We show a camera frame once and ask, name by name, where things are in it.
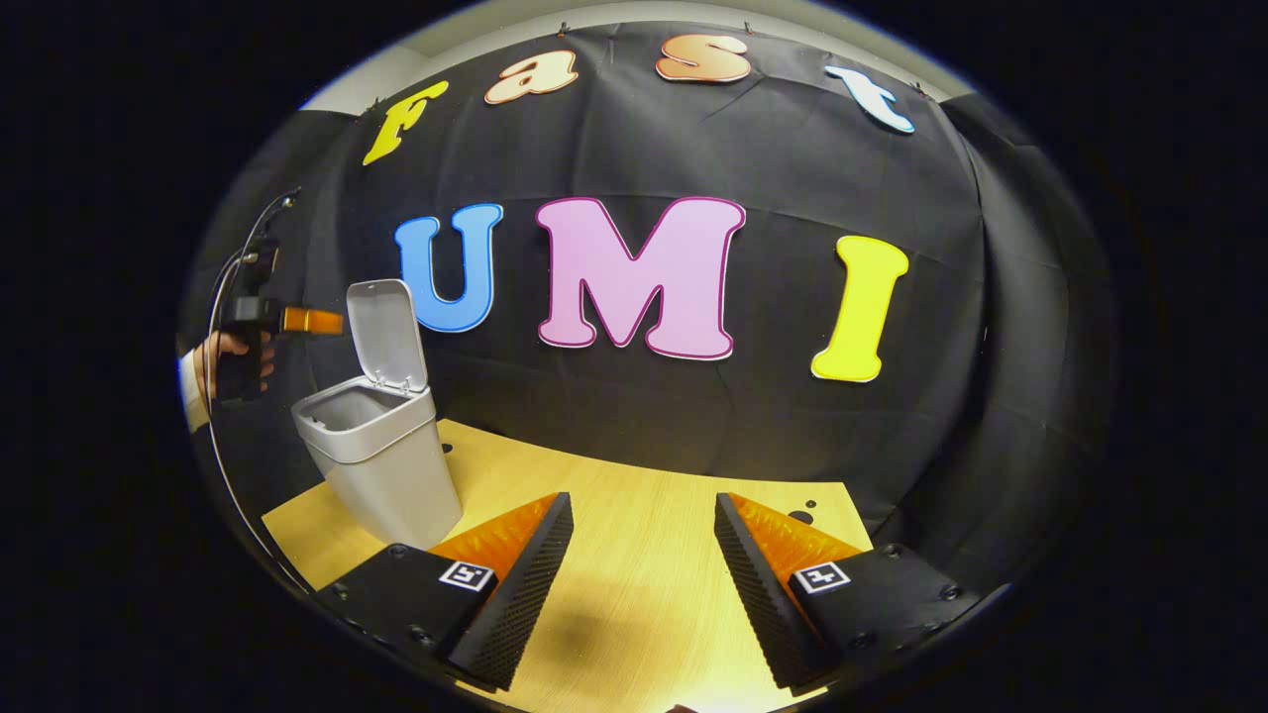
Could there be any white desktop garbage bin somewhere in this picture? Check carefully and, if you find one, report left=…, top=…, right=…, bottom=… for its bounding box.
left=291, top=279, right=465, bottom=552

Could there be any black backdrop cloth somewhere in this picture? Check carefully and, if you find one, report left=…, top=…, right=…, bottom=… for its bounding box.
left=178, top=22, right=1120, bottom=595

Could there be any wooden desktop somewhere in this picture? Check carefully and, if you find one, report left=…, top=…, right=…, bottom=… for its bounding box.
left=260, top=418, right=875, bottom=713

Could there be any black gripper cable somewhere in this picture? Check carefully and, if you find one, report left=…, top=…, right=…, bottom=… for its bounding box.
left=205, top=188, right=304, bottom=595

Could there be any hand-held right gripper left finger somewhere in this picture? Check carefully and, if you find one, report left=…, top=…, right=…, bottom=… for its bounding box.
left=315, top=492, right=576, bottom=692

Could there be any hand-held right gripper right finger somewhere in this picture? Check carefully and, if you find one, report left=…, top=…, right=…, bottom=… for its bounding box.
left=713, top=492, right=984, bottom=691

